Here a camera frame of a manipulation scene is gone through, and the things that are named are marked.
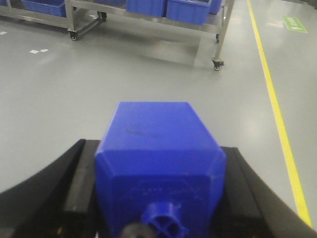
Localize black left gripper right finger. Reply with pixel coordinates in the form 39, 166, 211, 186
210, 147, 317, 238

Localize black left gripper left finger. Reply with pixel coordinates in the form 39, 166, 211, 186
0, 139, 99, 238

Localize blue bottle part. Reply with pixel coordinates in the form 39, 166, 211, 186
95, 102, 226, 238

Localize wheeled steel cart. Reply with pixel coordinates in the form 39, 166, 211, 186
0, 0, 236, 72

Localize far left blue bin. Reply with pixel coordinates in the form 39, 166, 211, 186
22, 0, 66, 17

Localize blue bin on cart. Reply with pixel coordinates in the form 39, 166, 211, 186
166, 0, 211, 25
126, 0, 167, 17

